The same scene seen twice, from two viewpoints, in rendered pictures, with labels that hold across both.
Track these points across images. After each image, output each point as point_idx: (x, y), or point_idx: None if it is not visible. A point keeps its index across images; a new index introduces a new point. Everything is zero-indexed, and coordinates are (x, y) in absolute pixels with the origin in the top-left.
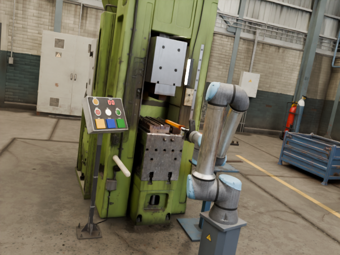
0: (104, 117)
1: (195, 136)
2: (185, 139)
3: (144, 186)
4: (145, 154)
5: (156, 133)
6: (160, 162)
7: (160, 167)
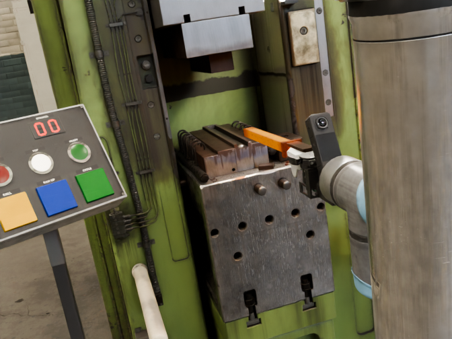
0: (28, 183)
1: (343, 185)
2: (310, 194)
3: (239, 335)
4: (214, 247)
5: (229, 176)
6: (267, 255)
7: (270, 270)
